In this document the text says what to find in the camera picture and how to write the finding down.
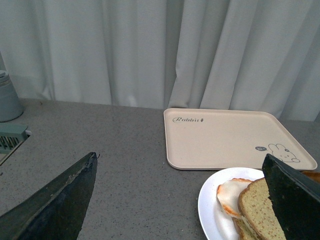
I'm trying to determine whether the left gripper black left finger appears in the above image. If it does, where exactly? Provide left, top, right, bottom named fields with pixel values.
left=0, top=152, right=98, bottom=240

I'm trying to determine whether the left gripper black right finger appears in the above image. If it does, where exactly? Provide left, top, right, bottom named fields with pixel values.
left=262, top=154, right=320, bottom=240

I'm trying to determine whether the bread slice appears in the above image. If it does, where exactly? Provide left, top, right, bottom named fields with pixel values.
left=232, top=217, right=255, bottom=240
left=237, top=178, right=286, bottom=240

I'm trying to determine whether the white round plate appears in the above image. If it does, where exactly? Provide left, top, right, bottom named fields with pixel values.
left=197, top=167, right=264, bottom=240

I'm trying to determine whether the brown wooden tray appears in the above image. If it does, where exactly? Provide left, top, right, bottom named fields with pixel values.
left=302, top=171, right=320, bottom=183

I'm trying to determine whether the fried egg toy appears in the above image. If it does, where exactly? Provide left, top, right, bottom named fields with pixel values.
left=216, top=178, right=253, bottom=219

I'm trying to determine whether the green plastic rack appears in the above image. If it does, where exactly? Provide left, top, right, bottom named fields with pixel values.
left=0, top=122, right=31, bottom=165

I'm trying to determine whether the grey cylindrical container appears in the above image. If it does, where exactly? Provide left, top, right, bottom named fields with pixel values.
left=0, top=55, right=24, bottom=123

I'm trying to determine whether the beige rabbit tray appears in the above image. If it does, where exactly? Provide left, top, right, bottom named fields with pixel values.
left=163, top=108, right=318, bottom=171

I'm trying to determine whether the grey-white curtain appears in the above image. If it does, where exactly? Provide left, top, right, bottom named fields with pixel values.
left=0, top=0, right=320, bottom=121

